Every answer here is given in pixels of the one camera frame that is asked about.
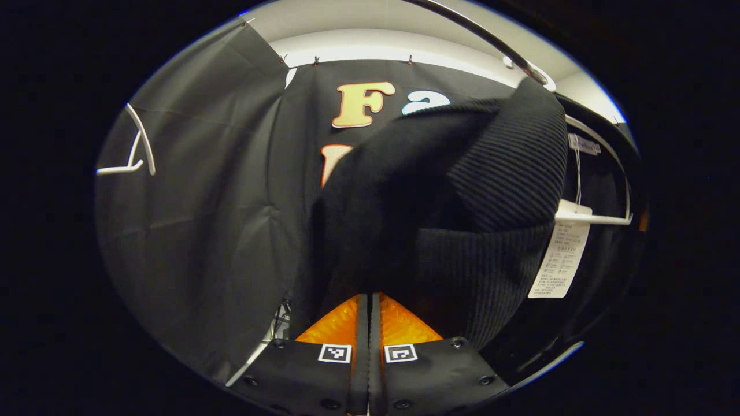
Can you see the white frame pole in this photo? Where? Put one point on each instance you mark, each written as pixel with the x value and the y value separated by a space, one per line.
pixel 248 362

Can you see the empty white hanger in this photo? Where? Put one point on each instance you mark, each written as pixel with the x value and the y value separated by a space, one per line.
pixel 115 170

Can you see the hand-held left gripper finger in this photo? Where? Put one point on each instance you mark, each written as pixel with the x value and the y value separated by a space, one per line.
pixel 362 358
pixel 374 358

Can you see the black clothes rack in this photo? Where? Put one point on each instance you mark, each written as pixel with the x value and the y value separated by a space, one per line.
pixel 485 36

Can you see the black knit garment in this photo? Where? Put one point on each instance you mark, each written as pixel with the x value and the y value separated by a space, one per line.
pixel 404 202

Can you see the white hanger with crossbar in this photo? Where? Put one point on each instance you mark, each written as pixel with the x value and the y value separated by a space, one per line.
pixel 595 218

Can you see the white paper garment tag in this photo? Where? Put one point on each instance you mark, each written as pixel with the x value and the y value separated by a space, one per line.
pixel 561 266

